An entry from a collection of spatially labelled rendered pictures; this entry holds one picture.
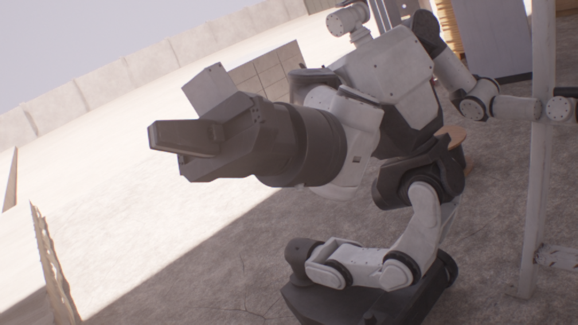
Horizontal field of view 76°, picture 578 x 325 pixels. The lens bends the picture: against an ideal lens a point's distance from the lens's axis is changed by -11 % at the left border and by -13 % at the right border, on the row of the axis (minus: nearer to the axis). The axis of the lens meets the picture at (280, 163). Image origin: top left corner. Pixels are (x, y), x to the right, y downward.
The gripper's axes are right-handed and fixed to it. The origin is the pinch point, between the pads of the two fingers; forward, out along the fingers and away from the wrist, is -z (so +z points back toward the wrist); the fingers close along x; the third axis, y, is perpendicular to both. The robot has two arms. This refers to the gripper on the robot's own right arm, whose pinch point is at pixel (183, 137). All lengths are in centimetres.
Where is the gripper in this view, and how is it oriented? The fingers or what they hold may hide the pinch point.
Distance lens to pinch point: 36.1
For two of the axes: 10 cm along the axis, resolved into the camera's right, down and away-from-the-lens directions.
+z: 6.9, 0.3, 7.2
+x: 6.9, -3.1, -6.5
